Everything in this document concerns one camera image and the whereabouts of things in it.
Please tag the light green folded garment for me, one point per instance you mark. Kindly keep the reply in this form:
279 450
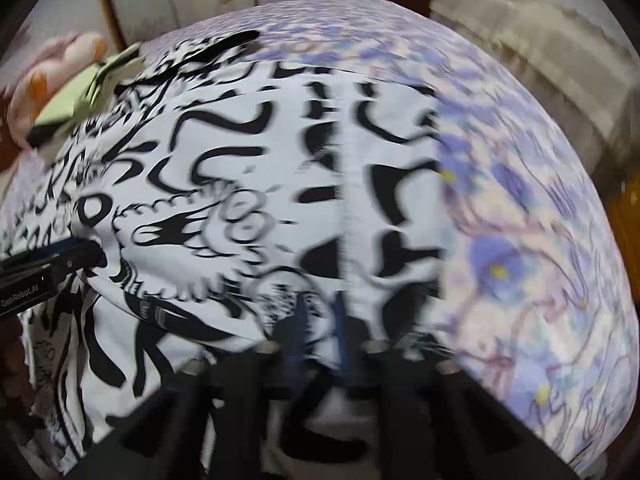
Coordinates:
65 105

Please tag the black white printed shirt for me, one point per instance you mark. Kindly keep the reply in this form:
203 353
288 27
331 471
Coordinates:
225 125

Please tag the black folded garment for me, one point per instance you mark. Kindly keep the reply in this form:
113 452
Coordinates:
42 136

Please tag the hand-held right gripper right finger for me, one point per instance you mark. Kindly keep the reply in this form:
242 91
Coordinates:
344 332

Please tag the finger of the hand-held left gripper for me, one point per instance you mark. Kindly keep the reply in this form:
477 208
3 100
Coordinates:
80 255

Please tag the rolled pink bear quilt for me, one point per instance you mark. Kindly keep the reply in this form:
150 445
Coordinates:
75 52

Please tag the beige lace covered cabinet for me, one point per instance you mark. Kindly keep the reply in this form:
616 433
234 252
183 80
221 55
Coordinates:
550 50

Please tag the purple cat print blanket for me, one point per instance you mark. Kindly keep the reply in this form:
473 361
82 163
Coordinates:
500 210

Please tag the wooden nightstand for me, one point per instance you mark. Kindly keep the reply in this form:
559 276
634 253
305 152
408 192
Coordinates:
625 235

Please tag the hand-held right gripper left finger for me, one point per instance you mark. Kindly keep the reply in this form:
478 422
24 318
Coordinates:
300 332

